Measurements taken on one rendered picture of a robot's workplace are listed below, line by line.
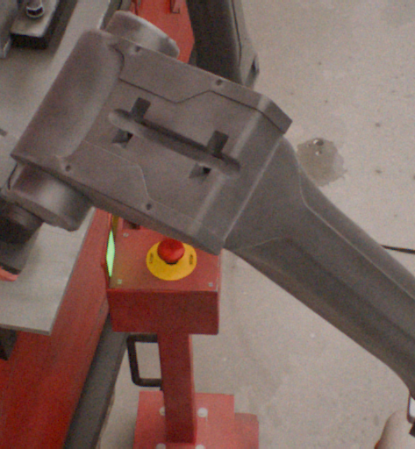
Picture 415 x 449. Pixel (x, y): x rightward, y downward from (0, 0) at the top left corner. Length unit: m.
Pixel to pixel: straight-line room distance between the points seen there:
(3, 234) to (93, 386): 1.12
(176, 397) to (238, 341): 0.45
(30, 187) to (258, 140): 0.12
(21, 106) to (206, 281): 0.38
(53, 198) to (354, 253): 0.16
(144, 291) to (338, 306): 0.82
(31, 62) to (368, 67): 1.45
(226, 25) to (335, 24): 1.81
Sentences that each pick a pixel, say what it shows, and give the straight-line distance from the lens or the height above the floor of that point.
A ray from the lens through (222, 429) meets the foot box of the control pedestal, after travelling 1.94.
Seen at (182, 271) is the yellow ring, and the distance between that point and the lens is 1.33.
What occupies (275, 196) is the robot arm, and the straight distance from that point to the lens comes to 0.46.
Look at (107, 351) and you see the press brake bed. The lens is 2.12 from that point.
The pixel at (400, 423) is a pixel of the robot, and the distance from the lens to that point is 1.81.
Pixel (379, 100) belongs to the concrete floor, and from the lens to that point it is 2.67.
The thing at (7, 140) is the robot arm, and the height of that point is 1.22.
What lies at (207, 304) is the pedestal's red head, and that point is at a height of 0.75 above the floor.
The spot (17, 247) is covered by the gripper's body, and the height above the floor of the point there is 1.08.
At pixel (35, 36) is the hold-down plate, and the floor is 0.90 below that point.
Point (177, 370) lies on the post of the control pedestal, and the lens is 1.66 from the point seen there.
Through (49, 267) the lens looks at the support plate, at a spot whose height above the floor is 1.00.
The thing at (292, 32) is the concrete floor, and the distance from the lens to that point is 2.84.
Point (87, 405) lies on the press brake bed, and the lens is 2.06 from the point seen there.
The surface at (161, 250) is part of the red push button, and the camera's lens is 1.32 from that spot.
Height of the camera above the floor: 1.88
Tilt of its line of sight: 53 degrees down
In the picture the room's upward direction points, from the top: 1 degrees counter-clockwise
